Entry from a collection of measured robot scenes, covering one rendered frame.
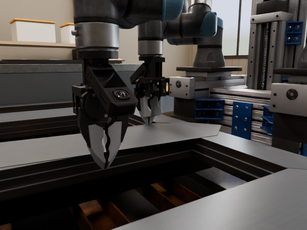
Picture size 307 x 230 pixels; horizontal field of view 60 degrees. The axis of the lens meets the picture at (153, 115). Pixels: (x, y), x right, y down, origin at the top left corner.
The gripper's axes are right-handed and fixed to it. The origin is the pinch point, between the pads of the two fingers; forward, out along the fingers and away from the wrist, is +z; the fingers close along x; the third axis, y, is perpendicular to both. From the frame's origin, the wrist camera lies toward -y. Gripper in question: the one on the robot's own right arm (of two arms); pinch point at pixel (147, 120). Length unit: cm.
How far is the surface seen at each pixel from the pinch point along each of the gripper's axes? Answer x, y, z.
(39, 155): -34.3, 14.5, 0.7
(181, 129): 3.6, 13.0, 0.6
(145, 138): -9.1, 14.7, 0.7
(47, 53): 33, -338, -30
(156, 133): -4.5, 12.4, 0.7
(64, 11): 62, -341, -89
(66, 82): -7, -71, -8
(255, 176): 1.8, 39.8, 4.2
